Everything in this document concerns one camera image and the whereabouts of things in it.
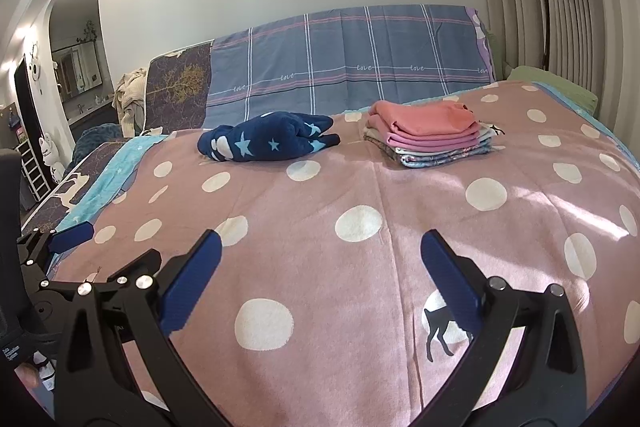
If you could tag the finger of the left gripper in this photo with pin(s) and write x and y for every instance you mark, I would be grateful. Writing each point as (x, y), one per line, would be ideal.
(35, 253)
(53, 310)

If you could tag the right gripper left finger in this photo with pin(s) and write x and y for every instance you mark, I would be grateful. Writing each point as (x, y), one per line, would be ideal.
(116, 364)

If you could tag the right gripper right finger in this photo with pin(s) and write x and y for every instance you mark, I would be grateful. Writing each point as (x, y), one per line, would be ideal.
(546, 385)

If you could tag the navy star fleece pajama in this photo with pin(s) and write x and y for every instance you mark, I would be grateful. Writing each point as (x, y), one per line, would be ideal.
(272, 137)

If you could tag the beige crumpled clothes pile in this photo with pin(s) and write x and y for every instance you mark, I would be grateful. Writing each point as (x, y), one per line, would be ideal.
(129, 102)

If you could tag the left hand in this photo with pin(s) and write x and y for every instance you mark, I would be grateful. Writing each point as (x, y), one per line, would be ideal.
(38, 372)

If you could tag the white cat figurine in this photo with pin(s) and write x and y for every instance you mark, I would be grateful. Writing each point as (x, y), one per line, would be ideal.
(51, 157)

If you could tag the pink polka dot bedspread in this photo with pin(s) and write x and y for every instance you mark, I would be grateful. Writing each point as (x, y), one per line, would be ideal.
(321, 312)

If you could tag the pink folded garment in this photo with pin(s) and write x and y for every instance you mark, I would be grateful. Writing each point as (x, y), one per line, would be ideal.
(428, 146)

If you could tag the coral folded garment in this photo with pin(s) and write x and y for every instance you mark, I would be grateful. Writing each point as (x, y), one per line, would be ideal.
(431, 119)

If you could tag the green pillow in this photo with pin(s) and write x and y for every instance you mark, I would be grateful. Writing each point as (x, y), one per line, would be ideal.
(582, 97)

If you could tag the blue plaid headboard cover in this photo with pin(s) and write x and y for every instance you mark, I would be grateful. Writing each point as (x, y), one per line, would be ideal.
(324, 63)

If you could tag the beige curtain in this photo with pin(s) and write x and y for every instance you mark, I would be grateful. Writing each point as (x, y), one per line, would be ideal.
(594, 43)

